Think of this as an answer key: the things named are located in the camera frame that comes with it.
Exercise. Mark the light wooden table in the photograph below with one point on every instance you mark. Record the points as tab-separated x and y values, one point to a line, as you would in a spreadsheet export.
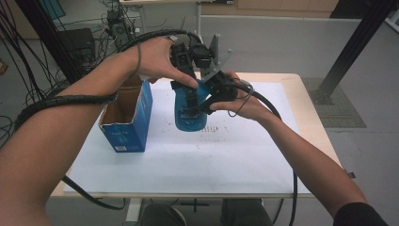
301	100

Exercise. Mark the blue bottle with white cap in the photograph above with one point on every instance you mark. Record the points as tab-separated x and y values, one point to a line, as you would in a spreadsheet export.
191	124

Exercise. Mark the computer tower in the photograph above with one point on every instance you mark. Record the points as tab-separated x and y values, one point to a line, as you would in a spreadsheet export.
119	29

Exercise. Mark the person's right hand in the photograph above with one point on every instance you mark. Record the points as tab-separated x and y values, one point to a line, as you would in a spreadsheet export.
247	105

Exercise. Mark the blue cardboard box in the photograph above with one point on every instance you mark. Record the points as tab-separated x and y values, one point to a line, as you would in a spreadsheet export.
131	132

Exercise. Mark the teal board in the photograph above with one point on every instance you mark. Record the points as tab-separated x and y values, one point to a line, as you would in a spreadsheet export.
53	8

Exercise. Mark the black tape strip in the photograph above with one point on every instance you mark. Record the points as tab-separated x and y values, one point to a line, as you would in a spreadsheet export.
351	174

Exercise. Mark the person's left hand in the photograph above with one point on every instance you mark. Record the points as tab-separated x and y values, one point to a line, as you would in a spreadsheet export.
156	61

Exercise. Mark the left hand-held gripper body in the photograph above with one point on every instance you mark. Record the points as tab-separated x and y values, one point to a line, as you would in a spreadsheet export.
182	56

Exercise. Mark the white paper sheet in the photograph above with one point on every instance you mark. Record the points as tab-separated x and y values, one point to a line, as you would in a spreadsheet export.
219	163

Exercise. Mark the wooden cabinet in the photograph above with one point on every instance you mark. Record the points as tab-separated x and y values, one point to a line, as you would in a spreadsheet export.
282	6

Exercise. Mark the black box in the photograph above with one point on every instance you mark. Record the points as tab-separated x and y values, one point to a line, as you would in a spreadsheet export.
76	44

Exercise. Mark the white desk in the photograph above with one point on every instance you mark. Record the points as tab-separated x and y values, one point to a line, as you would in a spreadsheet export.
198	19

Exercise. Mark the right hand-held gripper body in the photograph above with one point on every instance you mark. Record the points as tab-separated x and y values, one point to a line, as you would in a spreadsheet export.
221	86

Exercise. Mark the grey floor mat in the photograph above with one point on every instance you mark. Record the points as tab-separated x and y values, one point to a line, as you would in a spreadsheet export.
342	109

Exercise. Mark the person's right leg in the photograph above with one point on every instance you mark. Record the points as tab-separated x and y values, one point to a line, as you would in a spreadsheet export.
244	215

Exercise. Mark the black metal post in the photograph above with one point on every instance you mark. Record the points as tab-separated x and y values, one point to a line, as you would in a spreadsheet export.
47	34
360	34

